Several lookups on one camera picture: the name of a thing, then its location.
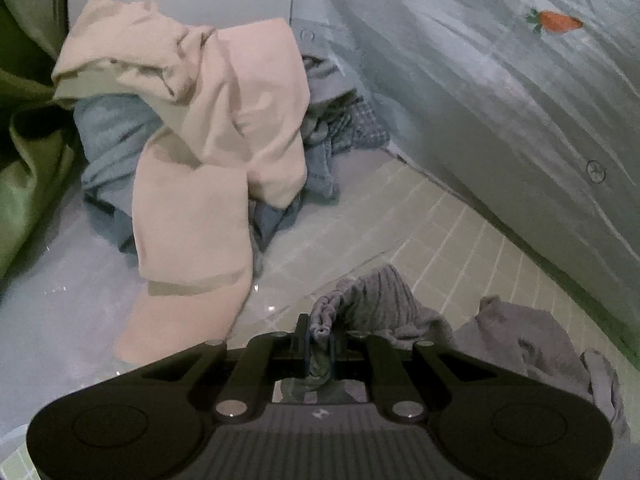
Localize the blue-grey garment pile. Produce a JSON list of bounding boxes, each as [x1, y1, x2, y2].
[[74, 53, 390, 276]]

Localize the light green carrot duvet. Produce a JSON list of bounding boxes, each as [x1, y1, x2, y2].
[[290, 0, 640, 336]]

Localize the beige cloth garment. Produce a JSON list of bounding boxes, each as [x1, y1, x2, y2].
[[52, 0, 310, 365]]

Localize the green grid cutting mat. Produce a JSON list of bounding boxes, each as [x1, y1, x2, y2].
[[1, 151, 639, 479]]

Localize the grey sweatpants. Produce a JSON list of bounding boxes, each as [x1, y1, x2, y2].
[[281, 264, 631, 442]]

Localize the green curtain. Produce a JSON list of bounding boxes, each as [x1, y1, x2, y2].
[[1, 0, 77, 274]]

